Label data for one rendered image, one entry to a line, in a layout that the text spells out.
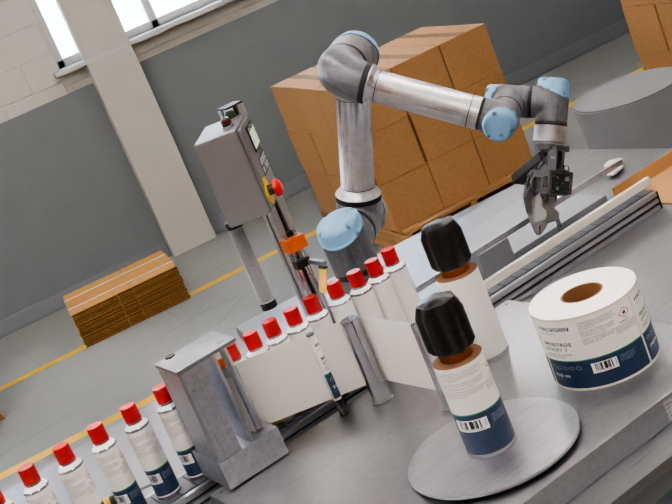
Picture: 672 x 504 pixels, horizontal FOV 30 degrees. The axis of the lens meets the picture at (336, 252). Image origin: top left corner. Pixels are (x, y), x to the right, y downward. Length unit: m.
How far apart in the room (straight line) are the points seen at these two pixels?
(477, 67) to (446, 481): 4.29
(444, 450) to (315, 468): 0.28
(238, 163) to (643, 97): 2.72
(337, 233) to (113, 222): 5.11
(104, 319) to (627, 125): 3.24
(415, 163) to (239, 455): 3.83
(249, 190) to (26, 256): 5.49
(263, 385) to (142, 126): 5.47
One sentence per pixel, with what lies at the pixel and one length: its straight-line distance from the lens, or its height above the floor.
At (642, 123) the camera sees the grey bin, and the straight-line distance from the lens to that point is 5.05.
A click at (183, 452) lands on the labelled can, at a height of 0.94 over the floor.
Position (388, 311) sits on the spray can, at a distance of 2.73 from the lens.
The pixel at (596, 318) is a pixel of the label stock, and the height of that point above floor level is 1.01.
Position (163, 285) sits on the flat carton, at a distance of 7.00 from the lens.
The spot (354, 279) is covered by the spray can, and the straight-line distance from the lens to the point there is 2.68.
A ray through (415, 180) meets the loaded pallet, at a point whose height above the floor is 0.34.
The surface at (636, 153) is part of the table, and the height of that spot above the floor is 0.83.
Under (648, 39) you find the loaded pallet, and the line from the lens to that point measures 6.72.
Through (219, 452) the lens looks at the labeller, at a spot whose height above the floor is 0.96.
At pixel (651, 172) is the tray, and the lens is 3.39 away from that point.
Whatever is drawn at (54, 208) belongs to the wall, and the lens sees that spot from 7.97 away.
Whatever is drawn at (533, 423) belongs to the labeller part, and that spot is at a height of 0.89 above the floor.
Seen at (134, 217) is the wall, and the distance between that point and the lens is 8.06.
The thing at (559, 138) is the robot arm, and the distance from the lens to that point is 2.95.
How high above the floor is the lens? 1.89
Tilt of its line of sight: 16 degrees down
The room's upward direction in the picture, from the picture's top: 23 degrees counter-clockwise
